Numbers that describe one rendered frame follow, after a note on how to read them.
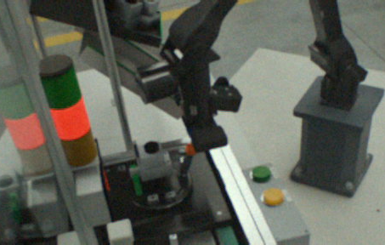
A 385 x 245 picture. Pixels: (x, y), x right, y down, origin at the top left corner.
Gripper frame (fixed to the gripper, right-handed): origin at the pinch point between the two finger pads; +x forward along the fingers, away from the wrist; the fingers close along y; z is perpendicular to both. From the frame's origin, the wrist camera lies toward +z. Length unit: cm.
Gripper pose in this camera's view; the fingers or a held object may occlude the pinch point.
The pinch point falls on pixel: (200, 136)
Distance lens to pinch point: 103.4
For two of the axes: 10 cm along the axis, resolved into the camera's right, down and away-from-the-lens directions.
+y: -1.6, -6.2, 7.7
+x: 1.6, 7.5, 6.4
